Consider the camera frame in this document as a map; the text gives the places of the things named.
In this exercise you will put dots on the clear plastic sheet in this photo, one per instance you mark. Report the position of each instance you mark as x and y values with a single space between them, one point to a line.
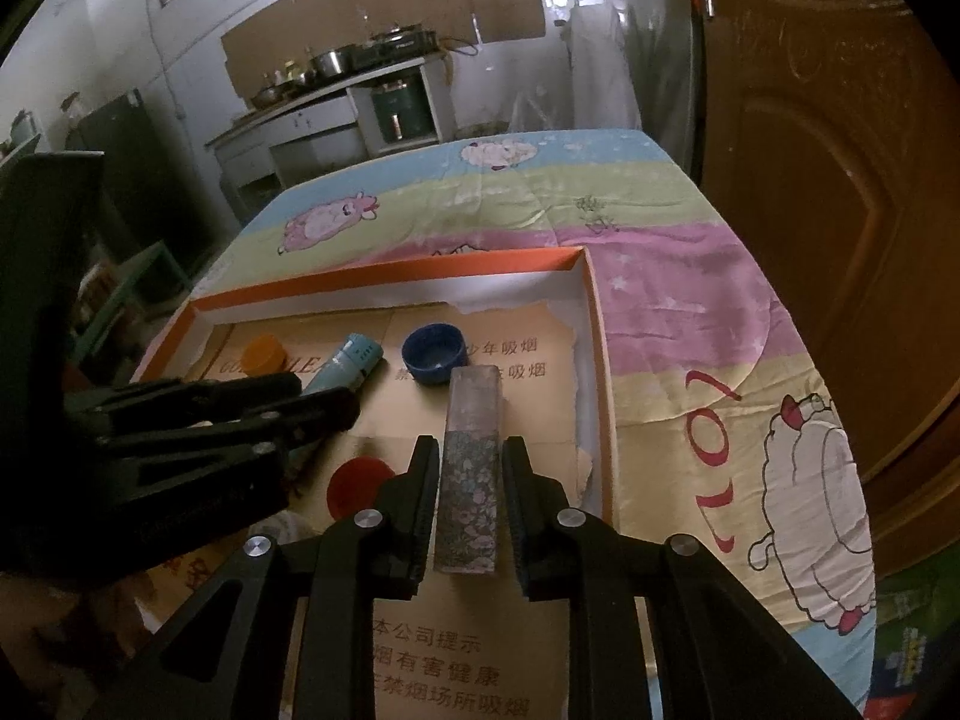
600 67

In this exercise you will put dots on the white kitchen counter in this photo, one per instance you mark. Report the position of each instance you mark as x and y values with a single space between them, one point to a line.
300 135

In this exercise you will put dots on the steel cooking pot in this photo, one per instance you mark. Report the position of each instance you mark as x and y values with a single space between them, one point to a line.
331 61

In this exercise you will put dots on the red bottle cap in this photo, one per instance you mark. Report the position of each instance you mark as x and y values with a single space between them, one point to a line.
360 487

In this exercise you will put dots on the blue bottle cap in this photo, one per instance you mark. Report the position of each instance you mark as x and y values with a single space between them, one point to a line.
433 352

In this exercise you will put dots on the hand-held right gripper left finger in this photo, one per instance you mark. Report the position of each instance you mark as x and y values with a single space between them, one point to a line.
426 499

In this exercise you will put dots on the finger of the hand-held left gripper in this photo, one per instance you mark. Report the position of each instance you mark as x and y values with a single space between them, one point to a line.
195 394
300 420

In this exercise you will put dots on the orange rimmed cardboard tray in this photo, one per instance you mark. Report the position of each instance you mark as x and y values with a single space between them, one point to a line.
536 420

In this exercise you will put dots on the brown wooden door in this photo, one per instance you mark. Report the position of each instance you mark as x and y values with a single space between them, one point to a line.
825 202

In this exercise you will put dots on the clear floral rectangular box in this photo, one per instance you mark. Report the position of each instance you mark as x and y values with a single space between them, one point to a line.
469 480

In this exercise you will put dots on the green metal frame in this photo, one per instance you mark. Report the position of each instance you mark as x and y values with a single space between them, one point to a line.
150 277

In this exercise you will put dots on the black gas stove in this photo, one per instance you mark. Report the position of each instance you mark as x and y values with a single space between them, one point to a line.
394 46

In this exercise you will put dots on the green kitchen appliance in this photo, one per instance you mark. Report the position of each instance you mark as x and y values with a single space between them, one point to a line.
401 112

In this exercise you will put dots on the large orange bottle cap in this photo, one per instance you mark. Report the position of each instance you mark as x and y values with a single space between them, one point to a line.
264 356

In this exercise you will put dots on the dark cabinet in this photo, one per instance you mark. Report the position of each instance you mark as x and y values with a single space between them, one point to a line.
112 157

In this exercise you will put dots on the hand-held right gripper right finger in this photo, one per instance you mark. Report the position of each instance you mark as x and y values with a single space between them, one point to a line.
517 499

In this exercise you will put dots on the teal flower print box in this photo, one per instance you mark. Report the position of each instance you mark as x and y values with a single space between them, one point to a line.
352 356

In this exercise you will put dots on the green printed carton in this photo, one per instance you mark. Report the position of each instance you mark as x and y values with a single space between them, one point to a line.
915 652

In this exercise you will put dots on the cartoon sheep printed blanket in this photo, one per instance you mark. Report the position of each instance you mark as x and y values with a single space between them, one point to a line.
675 277

